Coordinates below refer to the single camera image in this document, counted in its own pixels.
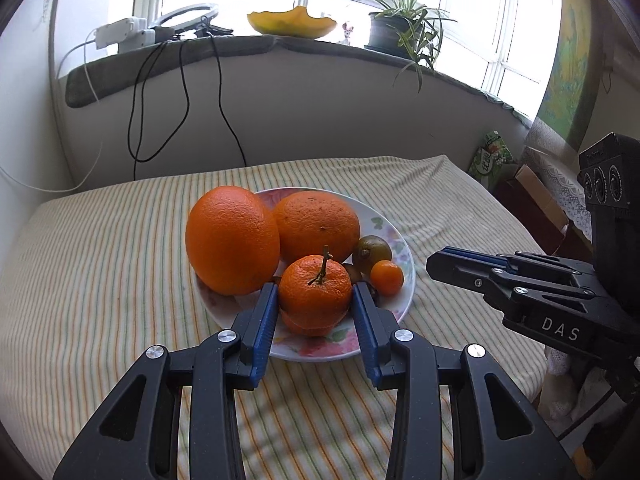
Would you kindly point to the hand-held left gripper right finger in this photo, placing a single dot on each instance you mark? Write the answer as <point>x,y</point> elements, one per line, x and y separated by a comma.
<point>367,340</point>

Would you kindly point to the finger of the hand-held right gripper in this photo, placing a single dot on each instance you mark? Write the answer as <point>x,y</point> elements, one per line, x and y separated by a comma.
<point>540,265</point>
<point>460,270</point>

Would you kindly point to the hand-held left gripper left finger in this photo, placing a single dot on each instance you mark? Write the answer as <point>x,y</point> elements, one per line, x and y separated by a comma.
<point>262,335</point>

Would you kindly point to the white floral plate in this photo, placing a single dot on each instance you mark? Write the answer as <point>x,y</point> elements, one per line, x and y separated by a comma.
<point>320,350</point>

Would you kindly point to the tangerine with stem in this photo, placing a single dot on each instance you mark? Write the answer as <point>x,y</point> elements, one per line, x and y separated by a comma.
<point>305,300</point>

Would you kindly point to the large smooth orange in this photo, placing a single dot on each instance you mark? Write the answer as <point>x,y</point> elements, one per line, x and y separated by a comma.
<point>230,240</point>

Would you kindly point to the stemless tangerine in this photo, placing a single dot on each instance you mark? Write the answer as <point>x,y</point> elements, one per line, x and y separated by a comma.
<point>310,331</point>

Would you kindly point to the small kumquat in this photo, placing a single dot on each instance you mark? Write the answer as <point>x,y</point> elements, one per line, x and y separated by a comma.
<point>386,278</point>

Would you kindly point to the cardboard box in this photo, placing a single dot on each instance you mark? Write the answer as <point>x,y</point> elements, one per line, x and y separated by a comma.
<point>535,195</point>

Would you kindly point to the green-brown round fruit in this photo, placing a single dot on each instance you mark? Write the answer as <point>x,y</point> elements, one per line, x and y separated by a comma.
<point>370,250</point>

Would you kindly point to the white lace cloth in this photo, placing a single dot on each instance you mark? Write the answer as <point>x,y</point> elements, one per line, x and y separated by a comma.
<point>555,165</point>

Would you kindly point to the green packet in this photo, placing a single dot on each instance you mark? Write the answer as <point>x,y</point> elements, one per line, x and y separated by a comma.
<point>492,157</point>

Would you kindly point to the white knitted fabric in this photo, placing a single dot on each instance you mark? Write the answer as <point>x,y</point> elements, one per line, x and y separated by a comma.
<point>565,385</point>

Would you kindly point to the rough-skinned orange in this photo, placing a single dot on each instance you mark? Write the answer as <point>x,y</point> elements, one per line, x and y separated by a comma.
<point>320,225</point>

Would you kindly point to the potted spider plant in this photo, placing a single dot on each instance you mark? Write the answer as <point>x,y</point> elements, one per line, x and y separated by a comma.
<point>387,30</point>

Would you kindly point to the small figurine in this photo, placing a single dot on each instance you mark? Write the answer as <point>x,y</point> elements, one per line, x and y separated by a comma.
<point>347,34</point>

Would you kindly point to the yellow leaf-shaped dish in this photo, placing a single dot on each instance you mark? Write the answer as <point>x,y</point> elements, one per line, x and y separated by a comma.
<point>290,22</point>

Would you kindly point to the black power adapter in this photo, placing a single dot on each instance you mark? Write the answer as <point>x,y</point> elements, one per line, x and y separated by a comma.
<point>215,31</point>

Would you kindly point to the white charger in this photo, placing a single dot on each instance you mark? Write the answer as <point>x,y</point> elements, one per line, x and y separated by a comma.
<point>114,34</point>

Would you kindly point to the wall painting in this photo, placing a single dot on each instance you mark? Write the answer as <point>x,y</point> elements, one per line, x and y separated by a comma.
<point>570,60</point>

